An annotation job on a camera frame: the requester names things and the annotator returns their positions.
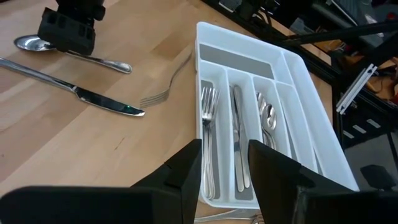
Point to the black chair caster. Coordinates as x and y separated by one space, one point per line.
377 177

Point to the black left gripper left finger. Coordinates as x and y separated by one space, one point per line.
109 205

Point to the black metal bar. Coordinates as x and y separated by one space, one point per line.
342 32

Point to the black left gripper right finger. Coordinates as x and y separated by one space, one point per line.
311 208

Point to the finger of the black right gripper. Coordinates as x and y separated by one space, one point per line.
57 34
84 42

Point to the white plastic cutlery tray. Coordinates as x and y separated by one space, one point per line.
311 102

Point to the white aluminium bracket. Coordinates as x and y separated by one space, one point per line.
354 90

